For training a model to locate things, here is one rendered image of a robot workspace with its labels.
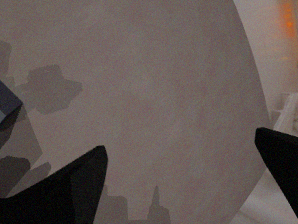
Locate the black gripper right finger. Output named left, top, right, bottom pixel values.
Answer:
left=254, top=128, right=298, bottom=218

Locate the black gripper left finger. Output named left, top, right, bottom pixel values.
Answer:
left=0, top=145, right=108, bottom=224

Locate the dark grey open box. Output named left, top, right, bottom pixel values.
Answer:
left=0, top=80, right=23, bottom=128

